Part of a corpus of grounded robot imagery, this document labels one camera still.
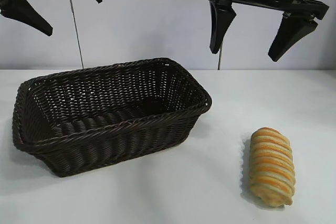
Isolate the long striped twisted bread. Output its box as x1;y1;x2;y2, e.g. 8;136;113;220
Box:
248;126;296;208

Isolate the dark brown woven wicker basket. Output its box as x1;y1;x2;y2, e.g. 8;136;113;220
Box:
12;57;213;179

